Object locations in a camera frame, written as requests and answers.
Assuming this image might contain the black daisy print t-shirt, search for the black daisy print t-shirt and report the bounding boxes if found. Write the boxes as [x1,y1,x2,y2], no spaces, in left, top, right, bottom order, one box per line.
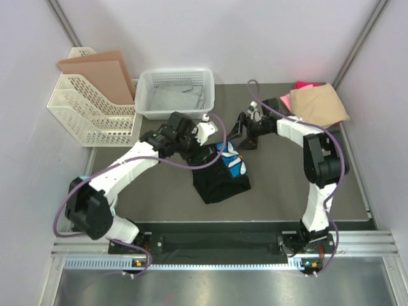
[193,141,251,204]

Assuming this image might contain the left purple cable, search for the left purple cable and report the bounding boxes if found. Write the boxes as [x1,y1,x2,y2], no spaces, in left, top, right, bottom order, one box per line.
[52,113,228,275]

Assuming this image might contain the purple cable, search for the purple cable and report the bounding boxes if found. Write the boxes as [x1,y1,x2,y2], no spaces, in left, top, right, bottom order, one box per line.
[52,113,228,275]
[247,78,347,277]

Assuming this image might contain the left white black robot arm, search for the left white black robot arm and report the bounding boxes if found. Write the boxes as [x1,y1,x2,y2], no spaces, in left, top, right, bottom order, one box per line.
[64,112,218,253]

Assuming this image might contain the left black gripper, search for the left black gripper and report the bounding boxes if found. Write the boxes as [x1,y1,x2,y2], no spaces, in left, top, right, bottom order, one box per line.
[175,122,212,170]

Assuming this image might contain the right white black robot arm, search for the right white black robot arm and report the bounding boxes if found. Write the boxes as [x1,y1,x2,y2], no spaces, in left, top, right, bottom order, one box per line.
[227,99,349,252]

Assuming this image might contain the teal cat ear headphones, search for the teal cat ear headphones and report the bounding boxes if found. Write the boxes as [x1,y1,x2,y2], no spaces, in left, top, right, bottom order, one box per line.
[79,175,118,215]

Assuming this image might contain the cream perforated file organizer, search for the cream perforated file organizer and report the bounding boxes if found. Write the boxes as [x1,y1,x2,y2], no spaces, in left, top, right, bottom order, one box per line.
[47,47,142,147]

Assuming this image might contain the beige folded t-shirt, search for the beige folded t-shirt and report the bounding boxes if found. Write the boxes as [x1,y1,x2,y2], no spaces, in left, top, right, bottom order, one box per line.
[289,84,350,128]

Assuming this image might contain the grey folded cloth in basket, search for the grey folded cloth in basket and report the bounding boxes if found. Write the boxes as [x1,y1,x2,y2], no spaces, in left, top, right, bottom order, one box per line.
[148,80,203,111]

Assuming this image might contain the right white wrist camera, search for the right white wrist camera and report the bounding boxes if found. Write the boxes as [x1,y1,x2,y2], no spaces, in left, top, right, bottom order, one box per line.
[247,101,262,122]

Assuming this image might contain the white perforated plastic basket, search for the white perforated plastic basket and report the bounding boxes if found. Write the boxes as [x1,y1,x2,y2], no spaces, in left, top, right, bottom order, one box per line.
[135,68,215,120]

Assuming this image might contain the slotted grey cable duct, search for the slotted grey cable duct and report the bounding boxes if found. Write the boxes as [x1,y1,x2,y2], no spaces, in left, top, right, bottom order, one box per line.
[63,257,326,272]

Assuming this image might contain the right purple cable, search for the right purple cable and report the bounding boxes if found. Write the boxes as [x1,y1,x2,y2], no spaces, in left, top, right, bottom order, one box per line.
[247,78,347,277]

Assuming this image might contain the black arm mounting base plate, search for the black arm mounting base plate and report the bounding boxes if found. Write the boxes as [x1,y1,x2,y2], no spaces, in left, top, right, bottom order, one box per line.
[108,221,334,265]

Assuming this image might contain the pink folded t-shirt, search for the pink folded t-shirt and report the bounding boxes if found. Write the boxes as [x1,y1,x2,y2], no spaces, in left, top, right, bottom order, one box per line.
[280,93,291,112]

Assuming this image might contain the brown cardboard folder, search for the brown cardboard folder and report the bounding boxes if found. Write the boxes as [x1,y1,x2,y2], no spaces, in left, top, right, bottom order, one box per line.
[57,50,136,105]

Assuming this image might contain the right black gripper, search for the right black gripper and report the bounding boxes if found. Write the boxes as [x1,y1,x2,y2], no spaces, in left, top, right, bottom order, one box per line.
[226,112,270,150]

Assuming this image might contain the red folded t-shirt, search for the red folded t-shirt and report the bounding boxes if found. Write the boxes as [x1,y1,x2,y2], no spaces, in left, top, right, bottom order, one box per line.
[294,81,324,90]

